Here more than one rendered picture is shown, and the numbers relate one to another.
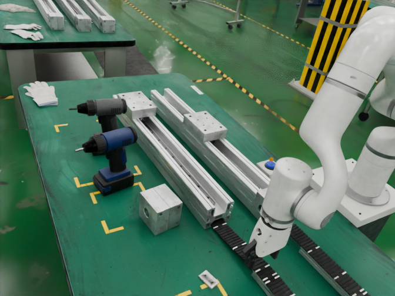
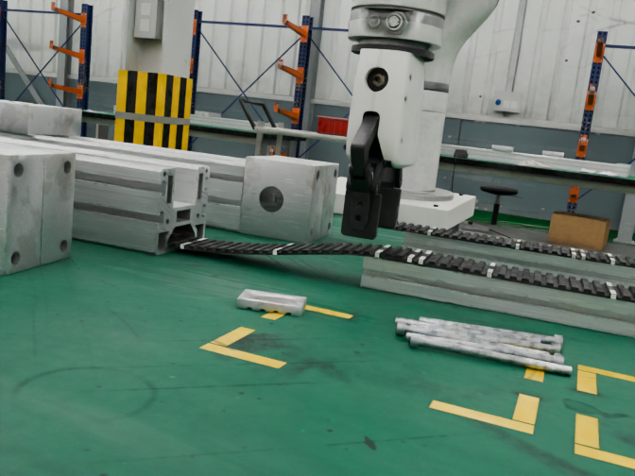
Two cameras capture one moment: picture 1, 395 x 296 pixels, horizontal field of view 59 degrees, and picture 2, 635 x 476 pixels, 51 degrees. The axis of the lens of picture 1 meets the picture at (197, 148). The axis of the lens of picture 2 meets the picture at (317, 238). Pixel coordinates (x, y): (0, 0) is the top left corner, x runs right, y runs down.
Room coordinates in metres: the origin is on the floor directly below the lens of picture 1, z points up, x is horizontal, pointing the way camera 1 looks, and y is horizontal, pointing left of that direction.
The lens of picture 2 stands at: (0.17, 0.18, 0.92)
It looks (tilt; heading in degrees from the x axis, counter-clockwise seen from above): 10 degrees down; 324
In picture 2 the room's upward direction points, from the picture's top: 6 degrees clockwise
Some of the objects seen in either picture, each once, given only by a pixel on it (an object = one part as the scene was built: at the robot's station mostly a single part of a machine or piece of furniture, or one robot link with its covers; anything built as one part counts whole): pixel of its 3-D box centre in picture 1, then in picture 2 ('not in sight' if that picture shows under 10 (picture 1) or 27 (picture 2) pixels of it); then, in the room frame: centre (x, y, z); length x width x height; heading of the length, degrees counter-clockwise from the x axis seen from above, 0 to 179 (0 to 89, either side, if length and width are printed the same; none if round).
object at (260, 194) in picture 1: (275, 205); (293, 196); (0.89, -0.29, 0.83); 0.12 x 0.09 x 0.10; 127
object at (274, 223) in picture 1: (277, 213); (394, 32); (0.65, -0.22, 1.01); 0.09 x 0.08 x 0.03; 127
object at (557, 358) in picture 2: not in sight; (483, 348); (0.46, -0.18, 0.78); 0.11 x 0.01 x 0.01; 42
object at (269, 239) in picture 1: (271, 231); (386, 103); (0.65, -0.22, 0.95); 0.10 x 0.07 x 0.11; 127
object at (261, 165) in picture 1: (267, 172); not in sight; (1.09, -0.28, 0.81); 0.10 x 0.08 x 0.06; 127
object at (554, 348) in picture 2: not in sight; (483, 338); (0.48, -0.20, 0.78); 0.11 x 0.01 x 0.01; 43
